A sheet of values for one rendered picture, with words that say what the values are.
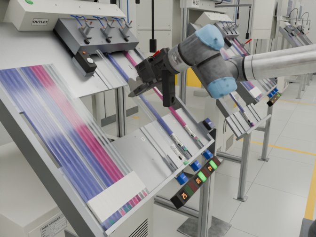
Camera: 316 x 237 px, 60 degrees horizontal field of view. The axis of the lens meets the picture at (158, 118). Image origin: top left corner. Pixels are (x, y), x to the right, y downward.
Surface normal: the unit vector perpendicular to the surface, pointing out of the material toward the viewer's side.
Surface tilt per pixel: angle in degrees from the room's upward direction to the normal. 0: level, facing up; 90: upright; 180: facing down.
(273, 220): 0
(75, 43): 90
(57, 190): 90
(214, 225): 0
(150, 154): 43
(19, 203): 0
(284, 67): 110
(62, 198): 90
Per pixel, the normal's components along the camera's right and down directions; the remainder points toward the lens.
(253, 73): -0.42, 0.61
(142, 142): 0.58, -0.58
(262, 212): 0.00, -0.95
